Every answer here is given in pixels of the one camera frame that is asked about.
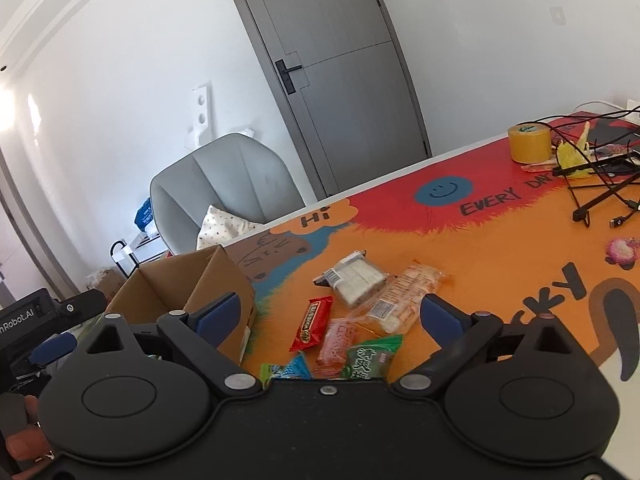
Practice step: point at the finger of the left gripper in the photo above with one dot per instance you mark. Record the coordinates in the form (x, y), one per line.
(53, 349)

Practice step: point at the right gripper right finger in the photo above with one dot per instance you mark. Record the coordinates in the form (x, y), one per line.
(442, 321)

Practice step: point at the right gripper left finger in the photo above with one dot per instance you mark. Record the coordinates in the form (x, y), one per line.
(215, 322)

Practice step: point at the blue snack packet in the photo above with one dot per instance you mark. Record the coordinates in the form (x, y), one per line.
(295, 368)

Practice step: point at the person's left hand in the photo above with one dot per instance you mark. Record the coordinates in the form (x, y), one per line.
(25, 450)

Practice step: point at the brown cardboard box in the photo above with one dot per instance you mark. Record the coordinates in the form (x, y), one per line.
(188, 282)

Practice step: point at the clear biscuit pack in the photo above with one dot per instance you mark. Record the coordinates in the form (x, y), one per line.
(396, 307)

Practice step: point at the brown paper bag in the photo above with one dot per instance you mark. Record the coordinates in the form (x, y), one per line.
(106, 280)

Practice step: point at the dotted white cushion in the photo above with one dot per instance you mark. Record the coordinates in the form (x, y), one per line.
(219, 227)

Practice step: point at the green snack packet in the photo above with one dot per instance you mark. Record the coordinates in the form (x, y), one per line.
(371, 359)

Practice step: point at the red chocolate bar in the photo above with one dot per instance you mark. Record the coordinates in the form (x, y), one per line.
(312, 327)

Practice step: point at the black shoe rack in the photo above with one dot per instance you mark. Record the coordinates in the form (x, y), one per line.
(144, 248)

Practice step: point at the colourful table mat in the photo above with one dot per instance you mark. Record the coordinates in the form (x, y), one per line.
(504, 236)

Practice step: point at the white cube candy pack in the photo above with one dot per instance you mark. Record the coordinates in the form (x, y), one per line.
(355, 279)

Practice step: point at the orange pink snack packet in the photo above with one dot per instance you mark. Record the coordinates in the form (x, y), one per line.
(340, 336)

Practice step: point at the blue plastic bag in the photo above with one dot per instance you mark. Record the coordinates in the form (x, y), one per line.
(144, 215)

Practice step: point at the grey upholstered chair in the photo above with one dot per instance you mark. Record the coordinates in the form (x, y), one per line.
(235, 174)

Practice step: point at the yellow tape roll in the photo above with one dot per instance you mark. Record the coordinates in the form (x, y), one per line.
(530, 143)

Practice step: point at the yellow plastic bag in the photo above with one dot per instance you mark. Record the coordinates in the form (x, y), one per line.
(570, 155)

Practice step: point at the grey door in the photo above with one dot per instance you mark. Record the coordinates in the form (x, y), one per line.
(357, 117)

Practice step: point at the pink keychain charm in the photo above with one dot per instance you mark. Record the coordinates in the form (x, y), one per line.
(622, 251)

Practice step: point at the black door handle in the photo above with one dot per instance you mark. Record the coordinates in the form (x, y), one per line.
(288, 75)

